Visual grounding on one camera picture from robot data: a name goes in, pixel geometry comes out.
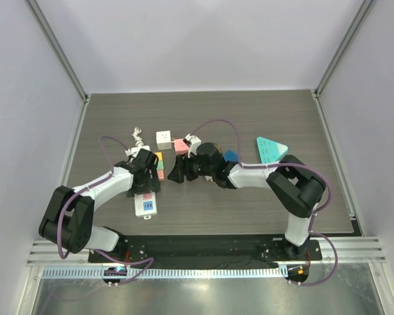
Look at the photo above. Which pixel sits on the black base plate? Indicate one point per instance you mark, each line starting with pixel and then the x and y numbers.
pixel 216 252

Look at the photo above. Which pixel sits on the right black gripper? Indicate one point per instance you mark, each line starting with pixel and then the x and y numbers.
pixel 186 169

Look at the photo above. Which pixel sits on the pink plug adapter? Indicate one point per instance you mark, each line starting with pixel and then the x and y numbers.
pixel 161 175

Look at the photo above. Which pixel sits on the right aluminium frame post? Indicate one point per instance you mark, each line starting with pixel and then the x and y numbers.
pixel 354 26

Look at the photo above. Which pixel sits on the white cube socket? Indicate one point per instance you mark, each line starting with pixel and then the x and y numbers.
pixel 164 140

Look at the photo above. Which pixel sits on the aluminium frame post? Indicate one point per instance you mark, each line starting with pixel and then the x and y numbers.
pixel 354 26
pixel 49 34

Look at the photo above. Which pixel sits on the white slotted cable duct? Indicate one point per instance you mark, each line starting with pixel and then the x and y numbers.
pixel 118 272

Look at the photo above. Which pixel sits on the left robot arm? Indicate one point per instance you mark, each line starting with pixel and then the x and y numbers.
pixel 68 218

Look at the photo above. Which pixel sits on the dark green cube socket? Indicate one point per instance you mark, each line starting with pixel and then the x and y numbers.
pixel 219 148

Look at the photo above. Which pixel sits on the pink cube socket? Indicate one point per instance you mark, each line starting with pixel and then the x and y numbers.
pixel 180 147

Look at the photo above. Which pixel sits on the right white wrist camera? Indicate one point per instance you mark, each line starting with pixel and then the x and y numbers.
pixel 193 142

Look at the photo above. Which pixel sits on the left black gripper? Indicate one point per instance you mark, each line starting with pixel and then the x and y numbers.
pixel 152 185

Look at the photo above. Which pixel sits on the green plug adapter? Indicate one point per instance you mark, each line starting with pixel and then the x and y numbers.
pixel 160 165

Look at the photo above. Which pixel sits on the yellow plug adapter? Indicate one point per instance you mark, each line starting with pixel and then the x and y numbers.
pixel 159 155

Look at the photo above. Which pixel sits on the teal triangular socket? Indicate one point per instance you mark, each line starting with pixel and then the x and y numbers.
pixel 270 151

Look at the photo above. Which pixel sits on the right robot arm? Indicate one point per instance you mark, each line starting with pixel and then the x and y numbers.
pixel 298 187

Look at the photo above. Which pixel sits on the blue cube socket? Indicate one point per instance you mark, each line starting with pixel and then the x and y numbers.
pixel 231 156

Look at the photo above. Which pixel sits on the left aluminium frame post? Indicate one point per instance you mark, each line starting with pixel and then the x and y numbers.
pixel 49 34

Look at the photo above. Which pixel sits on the white power strip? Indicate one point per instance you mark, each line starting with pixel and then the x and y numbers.
pixel 145 205

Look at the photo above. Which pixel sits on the aluminium front rail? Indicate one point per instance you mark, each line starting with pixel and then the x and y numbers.
pixel 362 249

